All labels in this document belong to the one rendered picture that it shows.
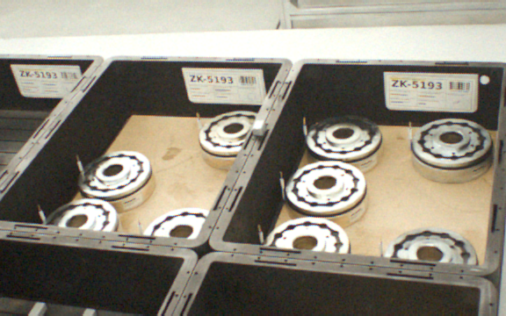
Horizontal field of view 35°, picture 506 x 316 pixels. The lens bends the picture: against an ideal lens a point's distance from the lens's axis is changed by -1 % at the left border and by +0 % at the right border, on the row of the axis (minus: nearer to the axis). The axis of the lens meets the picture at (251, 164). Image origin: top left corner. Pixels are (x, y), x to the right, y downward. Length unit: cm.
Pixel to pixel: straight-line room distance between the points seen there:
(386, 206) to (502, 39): 69
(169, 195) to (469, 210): 40
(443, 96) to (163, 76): 41
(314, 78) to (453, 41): 54
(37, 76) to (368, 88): 53
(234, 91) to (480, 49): 58
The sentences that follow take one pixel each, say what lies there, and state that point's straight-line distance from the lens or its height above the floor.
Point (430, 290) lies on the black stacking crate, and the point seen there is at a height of 92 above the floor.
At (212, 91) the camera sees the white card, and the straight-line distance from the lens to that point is 122.
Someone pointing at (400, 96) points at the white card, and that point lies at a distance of 115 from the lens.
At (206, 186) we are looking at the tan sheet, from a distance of 112.
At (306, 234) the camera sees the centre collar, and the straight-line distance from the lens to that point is 96.
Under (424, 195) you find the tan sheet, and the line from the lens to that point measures 105.
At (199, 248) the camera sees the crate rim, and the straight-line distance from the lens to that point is 88.
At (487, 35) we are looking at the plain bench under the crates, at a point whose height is 70.
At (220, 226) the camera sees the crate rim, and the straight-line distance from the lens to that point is 89.
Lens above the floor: 150
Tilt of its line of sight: 36 degrees down
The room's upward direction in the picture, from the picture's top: 11 degrees counter-clockwise
